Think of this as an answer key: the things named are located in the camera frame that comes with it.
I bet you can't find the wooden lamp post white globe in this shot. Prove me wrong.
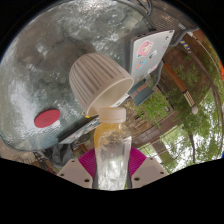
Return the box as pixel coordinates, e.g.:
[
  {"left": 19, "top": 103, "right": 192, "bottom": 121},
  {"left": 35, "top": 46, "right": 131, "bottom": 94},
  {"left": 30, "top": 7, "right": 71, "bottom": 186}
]
[{"left": 161, "top": 61, "right": 200, "bottom": 116}]

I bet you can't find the flat round red coaster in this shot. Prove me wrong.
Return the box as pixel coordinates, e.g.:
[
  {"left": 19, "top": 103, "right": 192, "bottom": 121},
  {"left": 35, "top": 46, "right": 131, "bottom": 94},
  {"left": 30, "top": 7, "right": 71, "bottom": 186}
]
[{"left": 33, "top": 108, "right": 62, "bottom": 129}]

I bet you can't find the green plant in teal pot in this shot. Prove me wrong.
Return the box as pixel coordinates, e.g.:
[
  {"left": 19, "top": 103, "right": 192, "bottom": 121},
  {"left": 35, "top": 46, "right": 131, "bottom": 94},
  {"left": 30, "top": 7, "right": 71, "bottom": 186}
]
[{"left": 127, "top": 81, "right": 171, "bottom": 128}]

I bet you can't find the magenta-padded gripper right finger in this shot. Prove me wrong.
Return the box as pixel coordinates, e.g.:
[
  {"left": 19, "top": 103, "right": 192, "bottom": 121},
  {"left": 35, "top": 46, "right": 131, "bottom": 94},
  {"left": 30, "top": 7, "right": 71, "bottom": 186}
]
[{"left": 127, "top": 146, "right": 170, "bottom": 190}]

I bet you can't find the cream ribbed mug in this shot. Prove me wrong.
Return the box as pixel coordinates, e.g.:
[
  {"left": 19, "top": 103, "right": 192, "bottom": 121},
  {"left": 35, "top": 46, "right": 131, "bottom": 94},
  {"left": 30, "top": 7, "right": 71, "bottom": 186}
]
[{"left": 68, "top": 52, "right": 135, "bottom": 117}]

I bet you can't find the dark metal mesh chair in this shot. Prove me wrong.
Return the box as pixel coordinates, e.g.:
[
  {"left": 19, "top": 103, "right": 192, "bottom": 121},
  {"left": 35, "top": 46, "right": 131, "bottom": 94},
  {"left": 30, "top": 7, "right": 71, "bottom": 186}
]
[{"left": 113, "top": 0, "right": 201, "bottom": 38}]

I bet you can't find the clear plastic bottle white cap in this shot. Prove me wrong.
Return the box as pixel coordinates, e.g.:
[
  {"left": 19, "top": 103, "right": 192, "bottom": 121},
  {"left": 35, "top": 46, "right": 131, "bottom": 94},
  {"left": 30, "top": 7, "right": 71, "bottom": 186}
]
[{"left": 92, "top": 106, "right": 134, "bottom": 191}]

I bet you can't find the blue yellow striped cone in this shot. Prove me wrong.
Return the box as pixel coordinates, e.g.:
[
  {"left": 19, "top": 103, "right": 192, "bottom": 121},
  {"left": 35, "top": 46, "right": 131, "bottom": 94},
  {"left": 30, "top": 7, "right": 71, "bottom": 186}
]
[{"left": 177, "top": 37, "right": 193, "bottom": 55}]

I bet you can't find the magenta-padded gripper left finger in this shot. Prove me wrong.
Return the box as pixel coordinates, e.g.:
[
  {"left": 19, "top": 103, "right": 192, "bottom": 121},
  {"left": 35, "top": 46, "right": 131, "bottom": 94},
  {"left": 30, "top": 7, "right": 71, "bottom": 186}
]
[{"left": 56, "top": 147, "right": 98, "bottom": 190}]

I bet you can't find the silver laptop with stickers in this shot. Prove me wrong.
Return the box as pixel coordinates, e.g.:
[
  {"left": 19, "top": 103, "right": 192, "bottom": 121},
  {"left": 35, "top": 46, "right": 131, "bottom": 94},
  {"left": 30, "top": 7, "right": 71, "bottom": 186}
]
[{"left": 127, "top": 29, "right": 176, "bottom": 85}]

